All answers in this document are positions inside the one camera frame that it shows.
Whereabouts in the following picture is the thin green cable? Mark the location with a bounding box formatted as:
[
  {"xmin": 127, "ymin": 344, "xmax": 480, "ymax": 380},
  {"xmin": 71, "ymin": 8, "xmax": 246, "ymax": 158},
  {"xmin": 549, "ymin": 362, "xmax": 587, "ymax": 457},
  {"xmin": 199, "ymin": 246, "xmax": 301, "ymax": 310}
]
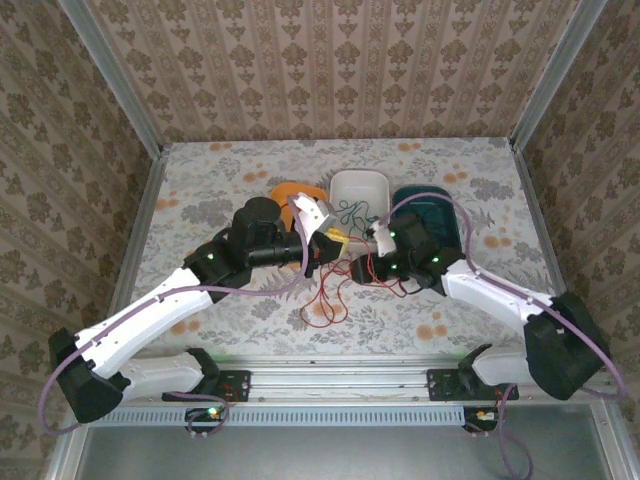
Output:
[{"xmin": 333, "ymin": 198, "xmax": 382, "ymax": 237}]

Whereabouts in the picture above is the thin red cable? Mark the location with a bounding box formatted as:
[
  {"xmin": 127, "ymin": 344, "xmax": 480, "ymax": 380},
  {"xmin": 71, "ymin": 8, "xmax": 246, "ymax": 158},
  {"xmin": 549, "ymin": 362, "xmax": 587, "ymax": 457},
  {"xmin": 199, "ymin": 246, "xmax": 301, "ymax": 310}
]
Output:
[{"xmin": 298, "ymin": 234, "xmax": 409, "ymax": 330}]

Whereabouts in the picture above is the dark green plastic bin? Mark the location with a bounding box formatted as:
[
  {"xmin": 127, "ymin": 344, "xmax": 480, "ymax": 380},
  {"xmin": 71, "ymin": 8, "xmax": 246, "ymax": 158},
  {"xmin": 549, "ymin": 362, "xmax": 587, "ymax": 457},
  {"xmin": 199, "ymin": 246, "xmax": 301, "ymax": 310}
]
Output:
[{"xmin": 391, "ymin": 185, "xmax": 463, "ymax": 252}]

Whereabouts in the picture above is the orange plastic bin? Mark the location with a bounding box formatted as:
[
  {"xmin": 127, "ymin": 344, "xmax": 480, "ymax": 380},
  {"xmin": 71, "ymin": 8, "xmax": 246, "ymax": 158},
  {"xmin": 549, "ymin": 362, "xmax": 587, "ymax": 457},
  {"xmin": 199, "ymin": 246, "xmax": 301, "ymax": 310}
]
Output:
[{"xmin": 269, "ymin": 182, "xmax": 329, "ymax": 237}]

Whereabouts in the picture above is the white plastic bin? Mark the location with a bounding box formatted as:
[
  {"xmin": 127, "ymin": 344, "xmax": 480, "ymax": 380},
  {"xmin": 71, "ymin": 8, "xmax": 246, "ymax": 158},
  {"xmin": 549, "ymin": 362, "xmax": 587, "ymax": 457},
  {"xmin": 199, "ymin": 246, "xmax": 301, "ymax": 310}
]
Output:
[{"xmin": 328, "ymin": 169, "xmax": 391, "ymax": 254}]

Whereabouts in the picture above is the floral patterned table cover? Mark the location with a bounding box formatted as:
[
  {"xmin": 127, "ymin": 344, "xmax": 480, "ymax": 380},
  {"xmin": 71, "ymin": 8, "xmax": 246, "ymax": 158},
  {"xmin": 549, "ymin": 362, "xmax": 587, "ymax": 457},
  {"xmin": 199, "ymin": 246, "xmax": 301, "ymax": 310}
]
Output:
[{"xmin": 117, "ymin": 138, "xmax": 576, "ymax": 358}]

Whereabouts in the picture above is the black controller box with LED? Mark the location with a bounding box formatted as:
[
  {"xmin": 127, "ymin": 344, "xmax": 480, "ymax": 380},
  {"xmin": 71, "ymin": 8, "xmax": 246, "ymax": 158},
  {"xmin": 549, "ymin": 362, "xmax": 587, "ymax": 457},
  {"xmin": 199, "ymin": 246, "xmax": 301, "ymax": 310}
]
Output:
[
  {"xmin": 462, "ymin": 406, "xmax": 507, "ymax": 434},
  {"xmin": 184, "ymin": 406, "xmax": 227, "ymax": 434}
]

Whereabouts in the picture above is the grey metal shelf panel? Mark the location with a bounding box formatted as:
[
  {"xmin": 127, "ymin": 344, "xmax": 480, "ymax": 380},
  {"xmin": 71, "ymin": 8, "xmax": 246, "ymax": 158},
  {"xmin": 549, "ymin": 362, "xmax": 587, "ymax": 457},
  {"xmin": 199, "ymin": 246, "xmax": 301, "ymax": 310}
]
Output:
[{"xmin": 74, "ymin": 424, "xmax": 619, "ymax": 480}]

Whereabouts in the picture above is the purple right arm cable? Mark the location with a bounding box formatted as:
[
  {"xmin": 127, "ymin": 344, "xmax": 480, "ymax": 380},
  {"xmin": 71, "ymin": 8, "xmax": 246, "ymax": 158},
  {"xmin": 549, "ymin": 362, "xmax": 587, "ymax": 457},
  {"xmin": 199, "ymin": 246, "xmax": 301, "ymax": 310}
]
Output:
[{"xmin": 379, "ymin": 192, "xmax": 629, "ymax": 477}]

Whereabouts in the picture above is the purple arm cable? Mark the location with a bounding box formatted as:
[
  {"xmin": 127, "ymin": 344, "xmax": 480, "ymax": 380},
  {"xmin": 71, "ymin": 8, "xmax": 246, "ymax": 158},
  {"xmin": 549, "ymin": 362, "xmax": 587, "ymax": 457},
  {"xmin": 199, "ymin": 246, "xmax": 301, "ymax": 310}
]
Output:
[
  {"xmin": 38, "ymin": 194, "xmax": 314, "ymax": 441},
  {"xmin": 379, "ymin": 192, "xmax": 629, "ymax": 477}
]

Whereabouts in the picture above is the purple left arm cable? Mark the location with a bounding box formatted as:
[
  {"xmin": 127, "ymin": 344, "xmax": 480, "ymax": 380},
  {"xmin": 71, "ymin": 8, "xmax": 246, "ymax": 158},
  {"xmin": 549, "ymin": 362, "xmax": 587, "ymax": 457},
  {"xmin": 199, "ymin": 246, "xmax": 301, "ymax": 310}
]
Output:
[{"xmin": 38, "ymin": 194, "xmax": 314, "ymax": 441}]

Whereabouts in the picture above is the aluminium base frame rail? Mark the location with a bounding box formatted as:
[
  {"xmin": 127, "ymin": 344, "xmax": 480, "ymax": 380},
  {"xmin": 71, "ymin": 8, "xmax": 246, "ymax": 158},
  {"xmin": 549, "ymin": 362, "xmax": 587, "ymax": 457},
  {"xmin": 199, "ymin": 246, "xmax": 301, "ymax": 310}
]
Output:
[{"xmin": 74, "ymin": 355, "xmax": 609, "ymax": 402}]

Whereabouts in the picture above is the grey slotted cable duct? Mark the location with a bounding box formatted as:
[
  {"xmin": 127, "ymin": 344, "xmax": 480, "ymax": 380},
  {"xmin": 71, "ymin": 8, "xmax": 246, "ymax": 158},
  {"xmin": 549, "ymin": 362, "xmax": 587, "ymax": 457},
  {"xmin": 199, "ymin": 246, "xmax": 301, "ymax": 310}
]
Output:
[{"xmin": 89, "ymin": 404, "xmax": 467, "ymax": 428}]

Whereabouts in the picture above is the aluminium frame post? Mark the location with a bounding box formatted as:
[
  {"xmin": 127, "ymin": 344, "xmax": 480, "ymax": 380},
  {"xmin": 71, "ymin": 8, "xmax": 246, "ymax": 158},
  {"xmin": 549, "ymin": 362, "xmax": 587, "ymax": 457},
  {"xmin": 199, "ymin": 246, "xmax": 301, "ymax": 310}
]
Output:
[
  {"xmin": 57, "ymin": 0, "xmax": 164, "ymax": 157},
  {"xmin": 509, "ymin": 0, "xmax": 609, "ymax": 152}
]

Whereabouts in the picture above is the aluminium lower frame rail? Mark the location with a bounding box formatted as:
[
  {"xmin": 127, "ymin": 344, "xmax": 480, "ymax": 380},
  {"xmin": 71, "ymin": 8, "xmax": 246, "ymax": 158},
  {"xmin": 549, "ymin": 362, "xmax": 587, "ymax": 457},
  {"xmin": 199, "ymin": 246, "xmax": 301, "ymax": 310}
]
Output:
[
  {"xmin": 44, "ymin": 419, "xmax": 94, "ymax": 480},
  {"xmin": 592, "ymin": 399, "xmax": 640, "ymax": 480}
]

